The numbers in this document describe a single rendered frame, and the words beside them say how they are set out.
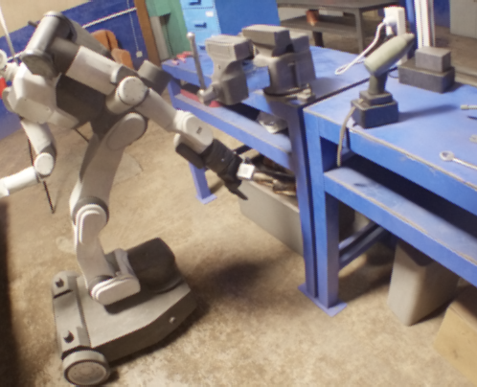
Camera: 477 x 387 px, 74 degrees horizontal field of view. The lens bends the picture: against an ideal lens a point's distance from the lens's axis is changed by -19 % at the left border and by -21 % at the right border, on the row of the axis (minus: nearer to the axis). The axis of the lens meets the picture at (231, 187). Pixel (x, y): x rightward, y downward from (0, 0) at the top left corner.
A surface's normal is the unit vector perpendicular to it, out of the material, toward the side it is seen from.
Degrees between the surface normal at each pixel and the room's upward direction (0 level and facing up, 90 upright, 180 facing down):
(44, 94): 95
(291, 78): 88
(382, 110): 90
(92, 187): 90
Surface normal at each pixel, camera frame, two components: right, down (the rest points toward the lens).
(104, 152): 0.43, 0.43
